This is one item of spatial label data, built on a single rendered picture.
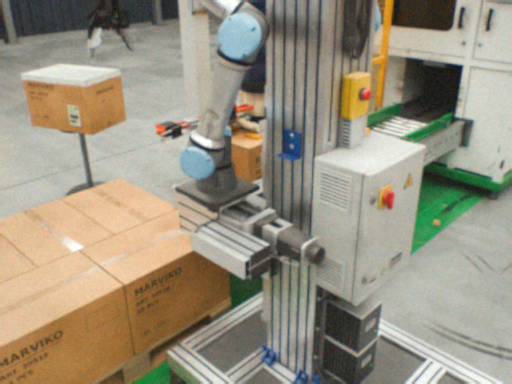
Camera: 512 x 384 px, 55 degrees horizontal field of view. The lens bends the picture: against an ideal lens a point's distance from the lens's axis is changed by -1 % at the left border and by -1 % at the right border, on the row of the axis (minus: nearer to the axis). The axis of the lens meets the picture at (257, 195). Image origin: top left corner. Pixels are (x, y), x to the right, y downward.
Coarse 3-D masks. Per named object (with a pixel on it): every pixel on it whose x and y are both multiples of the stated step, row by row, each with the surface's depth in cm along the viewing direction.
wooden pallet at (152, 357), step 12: (228, 300) 267; (216, 312) 263; (192, 324) 267; (204, 324) 267; (168, 336) 242; (180, 336) 259; (156, 348) 251; (168, 348) 251; (132, 360) 229; (144, 360) 235; (156, 360) 243; (108, 372) 221; (120, 372) 230; (132, 372) 231; (144, 372) 237
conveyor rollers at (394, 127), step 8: (384, 120) 417; (392, 120) 413; (400, 120) 417; (408, 120) 413; (376, 128) 395; (384, 128) 399; (392, 128) 395; (400, 128) 399; (408, 128) 395; (416, 128) 399; (392, 136) 377; (400, 136) 381
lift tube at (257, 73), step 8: (256, 8) 237; (264, 8) 237; (264, 48) 246; (256, 56) 247; (264, 56) 247; (256, 64) 249; (264, 64) 249; (248, 72) 252; (256, 72) 250; (264, 72) 250; (248, 80) 254; (256, 80) 252; (264, 80) 252; (240, 88) 261
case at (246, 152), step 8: (232, 136) 259; (240, 136) 259; (232, 144) 250; (240, 144) 248; (248, 144) 248; (256, 144) 248; (232, 152) 252; (240, 152) 248; (248, 152) 244; (256, 152) 248; (240, 160) 250; (248, 160) 246; (256, 160) 250; (240, 168) 252; (248, 168) 248; (256, 168) 252; (240, 176) 254; (248, 176) 250; (256, 176) 254
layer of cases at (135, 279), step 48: (96, 192) 294; (144, 192) 294; (0, 240) 246; (48, 240) 245; (96, 240) 245; (144, 240) 245; (0, 288) 210; (48, 288) 210; (96, 288) 210; (144, 288) 221; (192, 288) 244; (0, 336) 184; (48, 336) 192; (96, 336) 210; (144, 336) 230
